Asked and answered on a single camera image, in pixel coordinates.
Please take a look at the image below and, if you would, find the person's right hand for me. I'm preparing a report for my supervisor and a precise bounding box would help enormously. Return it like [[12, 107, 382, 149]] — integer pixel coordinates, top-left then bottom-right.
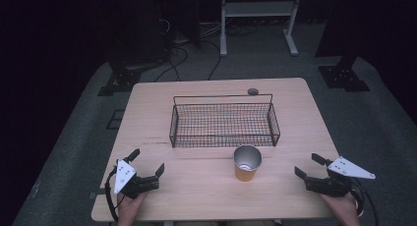
[[321, 191, 362, 226]]

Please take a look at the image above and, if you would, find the black floor cable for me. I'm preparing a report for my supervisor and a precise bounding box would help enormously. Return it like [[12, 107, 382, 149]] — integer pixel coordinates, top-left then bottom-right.
[[153, 46, 190, 83], [200, 38, 222, 81]]

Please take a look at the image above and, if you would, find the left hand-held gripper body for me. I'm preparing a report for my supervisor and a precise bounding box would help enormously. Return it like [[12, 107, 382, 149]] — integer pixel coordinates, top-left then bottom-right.
[[113, 158, 160, 200]]

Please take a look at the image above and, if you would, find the person's left hand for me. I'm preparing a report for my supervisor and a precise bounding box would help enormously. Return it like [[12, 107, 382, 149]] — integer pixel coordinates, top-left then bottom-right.
[[116, 191, 149, 226]]

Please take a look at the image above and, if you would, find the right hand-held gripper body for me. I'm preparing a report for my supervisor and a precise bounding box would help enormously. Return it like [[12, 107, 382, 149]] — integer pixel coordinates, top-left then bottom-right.
[[304, 155, 377, 198]]

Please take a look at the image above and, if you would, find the metal cup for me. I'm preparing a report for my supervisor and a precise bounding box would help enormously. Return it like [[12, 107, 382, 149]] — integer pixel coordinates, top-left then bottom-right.
[[233, 144, 264, 183]]

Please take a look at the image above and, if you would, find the black wire basket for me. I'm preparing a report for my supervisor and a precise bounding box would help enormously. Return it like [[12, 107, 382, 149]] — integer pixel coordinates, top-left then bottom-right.
[[169, 93, 281, 148]]

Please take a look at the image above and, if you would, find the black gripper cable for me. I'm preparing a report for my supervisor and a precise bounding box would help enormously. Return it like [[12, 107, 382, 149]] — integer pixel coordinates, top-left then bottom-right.
[[350, 178, 380, 226], [104, 168, 120, 223]]

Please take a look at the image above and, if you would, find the white metal stand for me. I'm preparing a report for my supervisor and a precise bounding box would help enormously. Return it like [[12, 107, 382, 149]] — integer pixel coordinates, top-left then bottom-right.
[[219, 0, 303, 58]]

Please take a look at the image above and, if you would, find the black stand with base plate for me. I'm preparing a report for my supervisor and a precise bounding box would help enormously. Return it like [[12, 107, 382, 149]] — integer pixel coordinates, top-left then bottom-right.
[[97, 48, 165, 97], [315, 0, 372, 92]]

